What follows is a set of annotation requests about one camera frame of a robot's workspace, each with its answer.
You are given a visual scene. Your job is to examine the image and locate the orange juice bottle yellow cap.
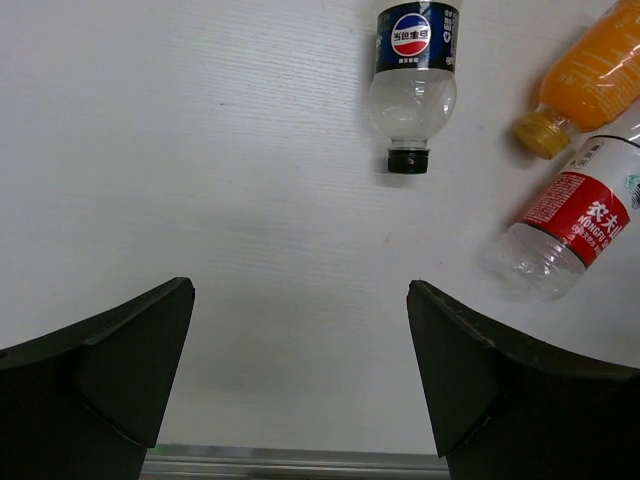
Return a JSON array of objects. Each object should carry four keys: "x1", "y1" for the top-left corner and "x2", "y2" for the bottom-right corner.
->
[{"x1": 512, "y1": 0, "x2": 640, "y2": 160}]

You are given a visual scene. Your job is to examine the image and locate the aluminium table edge rail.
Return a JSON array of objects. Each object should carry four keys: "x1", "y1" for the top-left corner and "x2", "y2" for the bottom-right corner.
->
[{"x1": 140, "y1": 444, "x2": 450, "y2": 479}]

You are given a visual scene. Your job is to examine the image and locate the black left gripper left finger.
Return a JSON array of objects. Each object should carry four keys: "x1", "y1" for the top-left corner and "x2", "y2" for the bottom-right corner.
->
[{"x1": 1, "y1": 277, "x2": 195, "y2": 479}]

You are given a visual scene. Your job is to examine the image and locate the Pepsi bottle black cap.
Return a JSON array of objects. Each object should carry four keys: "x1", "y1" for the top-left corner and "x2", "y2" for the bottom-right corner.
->
[{"x1": 368, "y1": 0, "x2": 462, "y2": 175}]

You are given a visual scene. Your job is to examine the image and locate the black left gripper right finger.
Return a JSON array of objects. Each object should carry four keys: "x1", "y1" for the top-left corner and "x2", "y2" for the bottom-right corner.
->
[{"x1": 406, "y1": 280, "x2": 639, "y2": 479}]

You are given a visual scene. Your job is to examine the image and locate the red label water bottle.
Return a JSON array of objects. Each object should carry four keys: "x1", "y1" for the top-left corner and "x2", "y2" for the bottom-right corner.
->
[{"x1": 487, "y1": 135, "x2": 639, "y2": 300}]

